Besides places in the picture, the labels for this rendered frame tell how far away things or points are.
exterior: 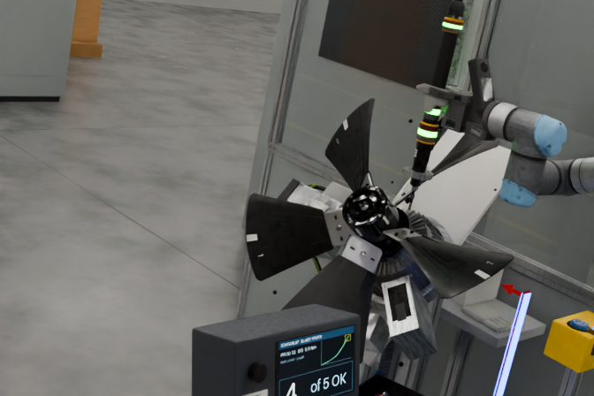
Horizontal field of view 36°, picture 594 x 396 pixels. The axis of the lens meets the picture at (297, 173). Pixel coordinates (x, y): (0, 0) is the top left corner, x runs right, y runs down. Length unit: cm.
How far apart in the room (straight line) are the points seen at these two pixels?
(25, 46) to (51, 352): 418
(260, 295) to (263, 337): 233
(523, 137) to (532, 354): 109
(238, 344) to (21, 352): 258
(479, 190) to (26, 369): 202
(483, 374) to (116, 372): 152
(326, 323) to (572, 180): 76
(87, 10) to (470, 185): 807
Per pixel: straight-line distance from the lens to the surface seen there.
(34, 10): 763
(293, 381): 140
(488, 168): 246
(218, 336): 134
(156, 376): 376
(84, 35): 1024
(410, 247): 207
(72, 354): 384
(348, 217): 216
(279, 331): 136
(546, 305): 279
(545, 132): 187
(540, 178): 193
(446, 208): 243
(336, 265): 213
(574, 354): 219
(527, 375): 288
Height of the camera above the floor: 184
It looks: 15 degrees down
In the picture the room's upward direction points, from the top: 11 degrees clockwise
